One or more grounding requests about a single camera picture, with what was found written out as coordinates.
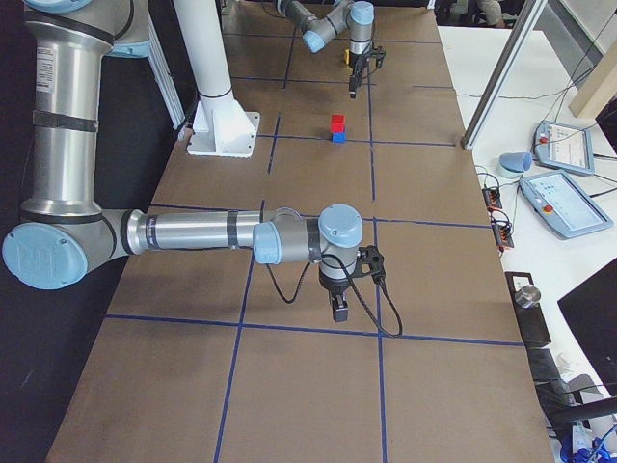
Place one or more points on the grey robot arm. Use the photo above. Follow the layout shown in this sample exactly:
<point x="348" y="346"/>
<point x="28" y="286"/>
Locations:
<point x="355" y="16"/>
<point x="136" y="163"/>

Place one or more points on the light blue plastic cup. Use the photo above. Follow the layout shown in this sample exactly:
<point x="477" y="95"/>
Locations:
<point x="514" y="164"/>

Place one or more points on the black monitor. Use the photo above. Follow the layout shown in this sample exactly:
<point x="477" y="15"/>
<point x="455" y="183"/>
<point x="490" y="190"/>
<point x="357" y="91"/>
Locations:
<point x="590" y="312"/>

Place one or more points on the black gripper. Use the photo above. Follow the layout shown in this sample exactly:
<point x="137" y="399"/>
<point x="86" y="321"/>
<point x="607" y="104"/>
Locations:
<point x="335" y="291"/>
<point x="357" y="64"/>

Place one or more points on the red wooden block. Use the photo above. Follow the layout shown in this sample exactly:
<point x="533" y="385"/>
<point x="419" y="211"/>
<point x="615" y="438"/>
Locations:
<point x="337" y="123"/>

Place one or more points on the orange black power strip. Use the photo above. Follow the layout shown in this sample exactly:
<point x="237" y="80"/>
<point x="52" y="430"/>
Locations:
<point x="491" y="196"/>

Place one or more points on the steel cylinder weight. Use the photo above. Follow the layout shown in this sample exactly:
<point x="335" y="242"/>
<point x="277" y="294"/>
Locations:
<point x="527" y="296"/>

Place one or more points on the near teach pendant tablet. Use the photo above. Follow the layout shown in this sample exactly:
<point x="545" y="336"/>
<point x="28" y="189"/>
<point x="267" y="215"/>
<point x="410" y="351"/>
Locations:
<point x="563" y="205"/>

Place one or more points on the blue wooden block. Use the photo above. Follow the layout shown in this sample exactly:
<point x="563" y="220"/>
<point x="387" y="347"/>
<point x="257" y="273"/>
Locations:
<point x="339" y="137"/>

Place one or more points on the teach pendant tablet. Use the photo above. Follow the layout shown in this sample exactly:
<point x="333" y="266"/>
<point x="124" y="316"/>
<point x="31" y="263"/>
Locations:
<point x="563" y="205"/>
<point x="561" y="146"/>

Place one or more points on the far teach pendant tablet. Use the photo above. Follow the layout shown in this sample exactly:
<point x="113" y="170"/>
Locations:
<point x="561" y="146"/>

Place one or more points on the white camera post base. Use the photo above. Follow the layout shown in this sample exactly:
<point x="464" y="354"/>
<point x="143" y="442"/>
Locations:
<point x="221" y="126"/>

